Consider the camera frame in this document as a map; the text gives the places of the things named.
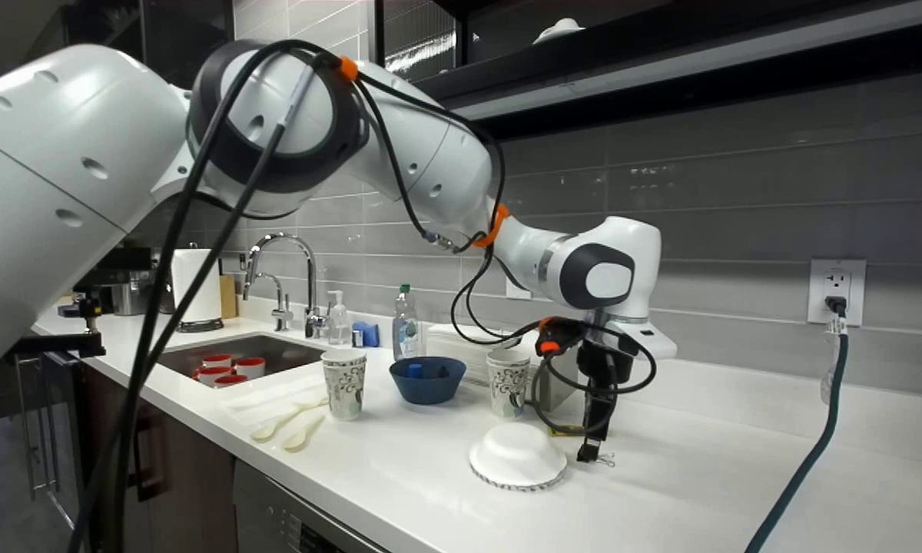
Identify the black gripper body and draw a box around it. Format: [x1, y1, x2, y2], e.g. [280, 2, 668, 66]
[575, 331, 629, 410]

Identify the blue bowl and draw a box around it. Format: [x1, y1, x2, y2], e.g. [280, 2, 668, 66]
[387, 352, 469, 406]

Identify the white ribbed lid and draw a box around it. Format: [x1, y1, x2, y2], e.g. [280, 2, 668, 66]
[468, 417, 568, 491]

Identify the patterned paper cup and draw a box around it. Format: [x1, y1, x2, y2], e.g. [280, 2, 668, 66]
[486, 344, 535, 422]
[318, 344, 369, 422]

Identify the plastic bottle green cap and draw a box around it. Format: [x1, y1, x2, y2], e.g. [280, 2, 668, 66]
[391, 282, 427, 363]

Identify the blue sponge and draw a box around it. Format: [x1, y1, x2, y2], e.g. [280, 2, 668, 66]
[350, 316, 384, 350]

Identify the clear soap dispenser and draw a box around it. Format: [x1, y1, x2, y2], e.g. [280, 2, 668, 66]
[322, 288, 354, 347]

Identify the white plastic spoon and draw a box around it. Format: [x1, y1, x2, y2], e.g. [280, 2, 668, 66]
[249, 402, 306, 445]
[280, 410, 330, 454]

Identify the tall chrome faucet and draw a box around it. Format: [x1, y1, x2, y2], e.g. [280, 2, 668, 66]
[235, 230, 325, 340]

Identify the dark overhead cabinet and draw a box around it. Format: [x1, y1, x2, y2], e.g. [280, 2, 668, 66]
[370, 0, 922, 147]

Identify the steel kitchen sink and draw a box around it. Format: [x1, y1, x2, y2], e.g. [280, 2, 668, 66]
[156, 331, 329, 389]

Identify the small chrome faucet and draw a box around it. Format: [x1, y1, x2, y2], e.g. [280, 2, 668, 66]
[257, 267, 295, 336]

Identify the white paper towel roll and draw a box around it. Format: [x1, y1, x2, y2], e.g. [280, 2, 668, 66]
[169, 247, 224, 331]

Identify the coffee machine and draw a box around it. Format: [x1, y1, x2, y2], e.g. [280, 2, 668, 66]
[58, 243, 174, 320]

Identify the dark power cable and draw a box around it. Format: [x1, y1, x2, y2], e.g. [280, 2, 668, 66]
[744, 296, 855, 553]

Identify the white wall outlet with plug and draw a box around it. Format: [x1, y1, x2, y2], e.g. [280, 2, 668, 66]
[804, 257, 868, 328]

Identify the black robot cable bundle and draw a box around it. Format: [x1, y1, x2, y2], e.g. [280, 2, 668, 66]
[63, 39, 660, 553]

